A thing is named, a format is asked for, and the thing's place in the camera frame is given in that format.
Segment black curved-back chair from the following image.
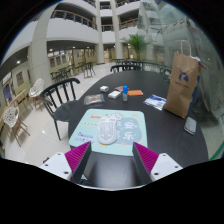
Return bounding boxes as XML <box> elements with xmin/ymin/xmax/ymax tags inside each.
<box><xmin>109</xmin><ymin>63</ymin><xmax>143</xmax><ymax>74</ymax></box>

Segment brown paper bag blue logo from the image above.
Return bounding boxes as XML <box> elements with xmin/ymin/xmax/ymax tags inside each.
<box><xmin>163</xmin><ymin>39</ymin><xmax>201</xmax><ymax>120</ymax></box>

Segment white rectangular box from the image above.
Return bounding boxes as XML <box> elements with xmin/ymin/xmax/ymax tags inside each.
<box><xmin>107</xmin><ymin>90</ymin><xmax>122</xmax><ymax>100</ymax></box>

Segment black spindle-back chair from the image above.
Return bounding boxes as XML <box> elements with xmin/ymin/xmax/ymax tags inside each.
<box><xmin>39</xmin><ymin>77</ymin><xmax>82</xmax><ymax>141</ymax></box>

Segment white perforated computer mouse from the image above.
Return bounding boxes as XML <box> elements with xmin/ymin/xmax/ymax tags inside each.
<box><xmin>97</xmin><ymin>116</ymin><xmax>118</xmax><ymax>146</ymax></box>

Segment phone in grey case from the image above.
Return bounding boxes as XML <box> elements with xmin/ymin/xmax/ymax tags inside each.
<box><xmin>183</xmin><ymin>116</ymin><xmax>198</xmax><ymax>136</ymax></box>

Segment potted palm plant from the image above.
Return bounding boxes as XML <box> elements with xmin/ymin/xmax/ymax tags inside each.
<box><xmin>122</xmin><ymin>33</ymin><xmax>149</xmax><ymax>61</ymax></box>

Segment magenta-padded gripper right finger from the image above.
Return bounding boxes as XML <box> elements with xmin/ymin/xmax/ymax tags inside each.
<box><xmin>131</xmin><ymin>141</ymin><xmax>184</xmax><ymax>186</ymax></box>

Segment clear plastic packet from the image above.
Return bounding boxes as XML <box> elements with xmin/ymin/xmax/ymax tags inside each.
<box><xmin>83</xmin><ymin>93</ymin><xmax>106</xmax><ymax>106</ymax></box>

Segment light teal printed mouse pad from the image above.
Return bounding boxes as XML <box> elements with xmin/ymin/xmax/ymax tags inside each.
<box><xmin>68</xmin><ymin>108</ymin><xmax>149</xmax><ymax>157</ymax></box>

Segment blue and white plastic packet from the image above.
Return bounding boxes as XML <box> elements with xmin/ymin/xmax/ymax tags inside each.
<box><xmin>143</xmin><ymin>94</ymin><xmax>167</xmax><ymax>111</ymax></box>

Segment white lattice chair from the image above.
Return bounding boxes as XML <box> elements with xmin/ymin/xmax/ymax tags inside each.
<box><xmin>28</xmin><ymin>77</ymin><xmax>45</xmax><ymax>111</ymax></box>
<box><xmin>3</xmin><ymin>106</ymin><xmax>31</xmax><ymax>148</ymax></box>

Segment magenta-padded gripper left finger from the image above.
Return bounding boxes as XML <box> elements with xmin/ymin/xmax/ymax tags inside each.
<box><xmin>39</xmin><ymin>141</ymin><xmax>93</xmax><ymax>185</ymax></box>

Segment small blue-capped bottle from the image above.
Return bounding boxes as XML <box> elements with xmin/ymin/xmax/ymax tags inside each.
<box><xmin>122</xmin><ymin>85</ymin><xmax>129</xmax><ymax>102</ymax></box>

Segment wooden table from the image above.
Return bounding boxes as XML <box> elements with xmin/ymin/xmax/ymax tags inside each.
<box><xmin>0</xmin><ymin>89</ymin><xmax>31</xmax><ymax>126</ymax></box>

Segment group of black chairs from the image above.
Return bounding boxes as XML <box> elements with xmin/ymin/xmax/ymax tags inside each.
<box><xmin>49</xmin><ymin>61</ymin><xmax>97</xmax><ymax>84</ymax></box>

